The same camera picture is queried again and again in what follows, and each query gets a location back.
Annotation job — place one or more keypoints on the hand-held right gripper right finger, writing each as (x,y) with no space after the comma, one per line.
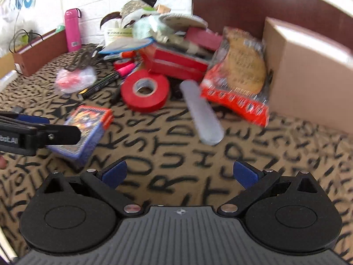
(245,174)

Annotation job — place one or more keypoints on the pink bottle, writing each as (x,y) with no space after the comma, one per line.
(73,30)

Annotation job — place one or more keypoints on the brown open box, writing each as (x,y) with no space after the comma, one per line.
(35,55)

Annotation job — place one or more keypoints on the red tape roll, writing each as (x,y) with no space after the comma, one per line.
(138,99)

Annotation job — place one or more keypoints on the cookie packet red clear wrapper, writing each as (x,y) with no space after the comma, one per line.
(242,69)

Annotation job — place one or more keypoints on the pink highlighter pen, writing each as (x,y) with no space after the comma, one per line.
(126,69)

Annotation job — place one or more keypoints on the orange marker pen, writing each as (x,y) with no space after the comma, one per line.
(126,54)

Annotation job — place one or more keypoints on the grey round disc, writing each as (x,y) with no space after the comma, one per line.
(182,21)

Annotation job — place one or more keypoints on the clear plastic tube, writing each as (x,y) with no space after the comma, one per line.
(202,113)

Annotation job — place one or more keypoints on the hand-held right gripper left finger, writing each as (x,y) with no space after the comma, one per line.
(114,175)

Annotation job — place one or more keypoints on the dark hair claw clip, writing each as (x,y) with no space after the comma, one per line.
(82,58)

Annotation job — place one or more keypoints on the blue card game box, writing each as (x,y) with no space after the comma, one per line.
(85,132)

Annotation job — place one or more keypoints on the person's left hand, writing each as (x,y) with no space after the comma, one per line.
(2,162)

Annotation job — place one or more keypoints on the large red box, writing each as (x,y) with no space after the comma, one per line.
(176,75)

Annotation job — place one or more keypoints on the dark red headboard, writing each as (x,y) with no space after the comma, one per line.
(248,2)

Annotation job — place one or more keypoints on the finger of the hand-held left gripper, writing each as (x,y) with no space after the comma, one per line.
(60,135)
(33,118)

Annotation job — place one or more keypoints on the white printed paper pack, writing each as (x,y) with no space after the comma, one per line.
(115,36)

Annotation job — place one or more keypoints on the silver glitter item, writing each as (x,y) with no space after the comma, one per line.
(135,8)

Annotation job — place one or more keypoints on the letter printed blanket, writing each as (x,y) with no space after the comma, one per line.
(171,165)

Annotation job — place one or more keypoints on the cardboard box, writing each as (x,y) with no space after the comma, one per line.
(311,82)

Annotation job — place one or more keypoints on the dark red box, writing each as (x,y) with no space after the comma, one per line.
(204,38)

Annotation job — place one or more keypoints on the white plastic bag blue print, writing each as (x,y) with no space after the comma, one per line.
(16,5)

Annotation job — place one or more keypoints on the green white packet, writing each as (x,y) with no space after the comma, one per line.
(144,27)

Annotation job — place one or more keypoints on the small red box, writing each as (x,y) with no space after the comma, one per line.
(182,59)

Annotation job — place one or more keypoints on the blue rimmed paddle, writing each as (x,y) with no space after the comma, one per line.
(124,45)

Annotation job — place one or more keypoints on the pink sponge in plastic wrap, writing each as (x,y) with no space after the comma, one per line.
(74,80)

